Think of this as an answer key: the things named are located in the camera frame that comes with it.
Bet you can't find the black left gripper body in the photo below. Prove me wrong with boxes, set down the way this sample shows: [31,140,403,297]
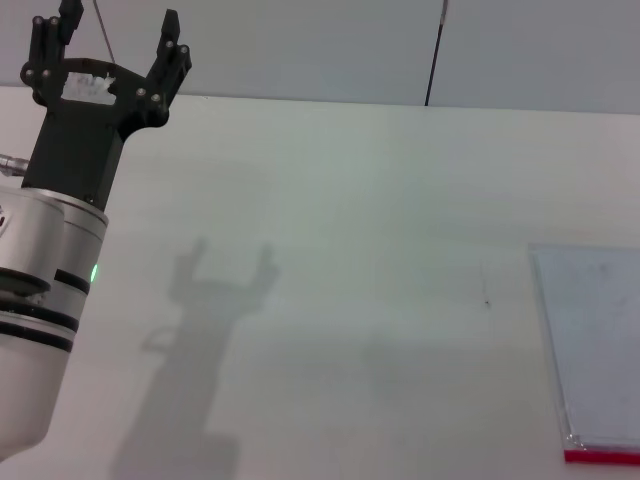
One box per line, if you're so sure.
[22,58,169,210]

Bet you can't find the clear document bag red zip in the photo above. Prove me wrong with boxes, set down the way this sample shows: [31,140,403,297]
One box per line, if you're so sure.
[528,243,640,464]

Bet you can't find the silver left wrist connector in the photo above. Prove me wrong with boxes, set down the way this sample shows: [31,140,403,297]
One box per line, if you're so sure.
[0,154,30,177]

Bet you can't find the black vertical wall strip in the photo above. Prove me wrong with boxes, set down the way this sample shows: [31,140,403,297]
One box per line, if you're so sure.
[424,0,450,107]

